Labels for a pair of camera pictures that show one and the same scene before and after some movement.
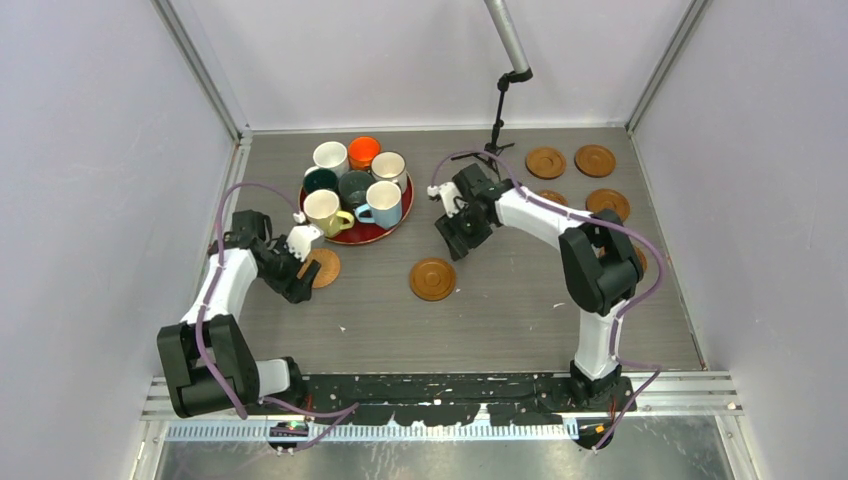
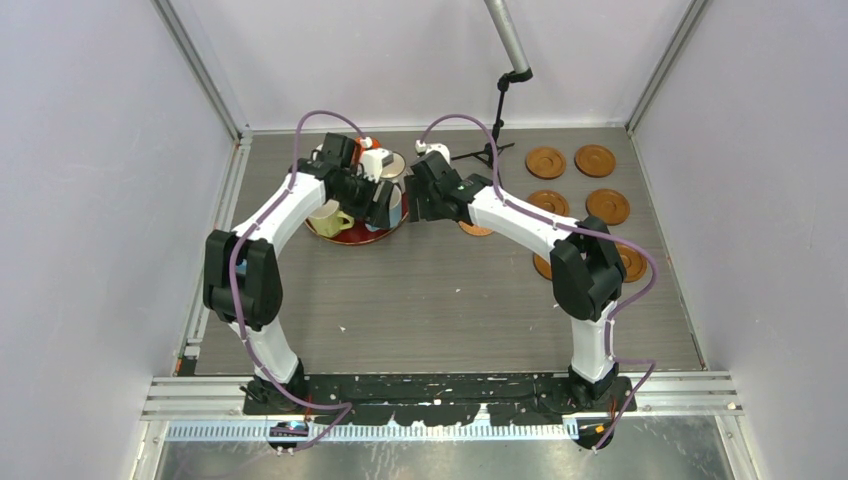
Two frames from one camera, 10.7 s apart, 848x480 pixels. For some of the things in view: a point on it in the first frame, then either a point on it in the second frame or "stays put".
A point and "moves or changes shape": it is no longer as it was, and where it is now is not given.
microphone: [501, 18] stays put
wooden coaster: [594, 160] stays put
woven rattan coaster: [329, 267] moves or changes shape
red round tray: [360, 233] stays put
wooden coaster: [555, 196] stays put
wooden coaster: [433, 279] → [542, 266]
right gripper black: [450, 226] → [415, 194]
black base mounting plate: [559, 397] stays put
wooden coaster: [545, 163] stays put
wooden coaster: [605, 198] stays put
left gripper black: [293, 288] → [379, 214]
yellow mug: [321, 209] stays put
